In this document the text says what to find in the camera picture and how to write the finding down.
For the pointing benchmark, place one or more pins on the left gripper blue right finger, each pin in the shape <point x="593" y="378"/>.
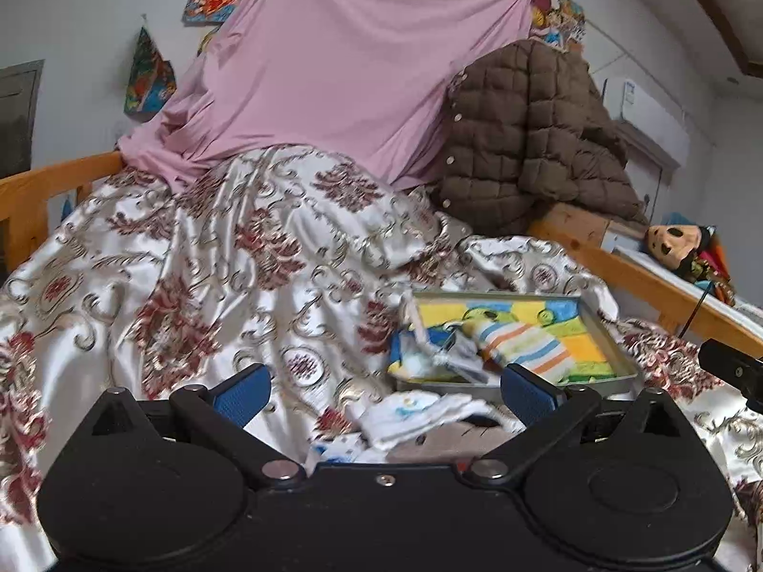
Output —
<point x="529" y="397"/>

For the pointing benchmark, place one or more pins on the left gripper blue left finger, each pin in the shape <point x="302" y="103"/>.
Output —
<point x="242" y="397"/>

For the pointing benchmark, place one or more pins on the orange blue striped sock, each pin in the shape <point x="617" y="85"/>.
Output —
<point x="520" y="343"/>

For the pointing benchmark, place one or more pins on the grey sock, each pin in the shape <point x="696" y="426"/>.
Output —
<point x="444" y="353"/>

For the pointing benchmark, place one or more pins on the white sock with blue print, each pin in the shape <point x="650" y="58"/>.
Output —
<point x="404" y="416"/>

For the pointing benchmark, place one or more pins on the metal tray with colourful mat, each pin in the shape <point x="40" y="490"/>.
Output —
<point x="600" y="362"/>

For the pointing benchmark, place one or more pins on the colourful rag doll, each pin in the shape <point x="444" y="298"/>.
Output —
<point x="694" y="253"/>

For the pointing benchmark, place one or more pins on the floral satin bedspread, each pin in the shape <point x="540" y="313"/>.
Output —
<point x="290" y="257"/>

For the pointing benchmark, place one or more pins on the white air conditioner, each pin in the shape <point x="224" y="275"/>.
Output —
<point x="646" y="124"/>

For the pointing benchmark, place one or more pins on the brown puffer jacket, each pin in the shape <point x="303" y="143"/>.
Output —
<point x="526" y="129"/>

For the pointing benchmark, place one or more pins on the pink hanging sheet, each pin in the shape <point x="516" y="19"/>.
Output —
<point x="365" y="78"/>

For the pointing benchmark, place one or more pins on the cartoon posters behind jacket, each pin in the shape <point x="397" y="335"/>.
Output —
<point x="561" y="24"/>

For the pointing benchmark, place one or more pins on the wooden bed frame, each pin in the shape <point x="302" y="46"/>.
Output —
<point x="24" y="227"/>

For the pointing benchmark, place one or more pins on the colourful kite wall decoration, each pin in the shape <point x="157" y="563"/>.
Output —
<point x="152" y="80"/>

